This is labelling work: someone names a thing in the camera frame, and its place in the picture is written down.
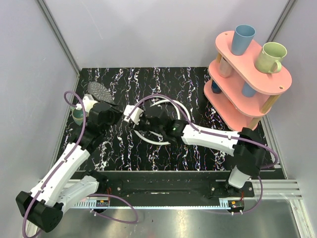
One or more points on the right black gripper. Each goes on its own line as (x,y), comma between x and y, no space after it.
(139,126)

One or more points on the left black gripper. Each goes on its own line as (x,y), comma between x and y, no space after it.
(80,115)

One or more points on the grey shower head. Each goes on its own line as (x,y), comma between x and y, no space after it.
(101,94)

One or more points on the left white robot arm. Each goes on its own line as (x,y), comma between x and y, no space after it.
(46,203)

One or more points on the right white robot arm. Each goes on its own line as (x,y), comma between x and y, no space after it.
(247,153)

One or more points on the teal ceramic cup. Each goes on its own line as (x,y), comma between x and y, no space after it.
(77,115)

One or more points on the dark blue cup bottom shelf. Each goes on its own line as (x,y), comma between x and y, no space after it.
(215,88)

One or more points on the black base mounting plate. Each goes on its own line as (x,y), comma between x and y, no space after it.
(176,192)

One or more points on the pink cup middle shelf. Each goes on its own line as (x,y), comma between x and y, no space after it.
(225,70)

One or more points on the pink three-tier shelf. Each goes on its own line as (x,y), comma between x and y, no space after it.
(236,110)

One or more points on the light blue cup middle shelf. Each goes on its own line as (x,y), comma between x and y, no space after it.
(248,91)

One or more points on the blue tumbler on top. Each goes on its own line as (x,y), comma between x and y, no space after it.
(243,35)

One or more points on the green mug on shelf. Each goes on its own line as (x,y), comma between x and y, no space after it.
(270,58)

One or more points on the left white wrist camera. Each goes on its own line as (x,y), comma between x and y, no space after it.
(88,102)

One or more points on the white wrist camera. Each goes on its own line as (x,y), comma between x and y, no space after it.
(132,114)
(88,102)

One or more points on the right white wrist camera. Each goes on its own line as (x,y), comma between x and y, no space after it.
(132,114)

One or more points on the aluminium rail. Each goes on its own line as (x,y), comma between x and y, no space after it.
(277,189)

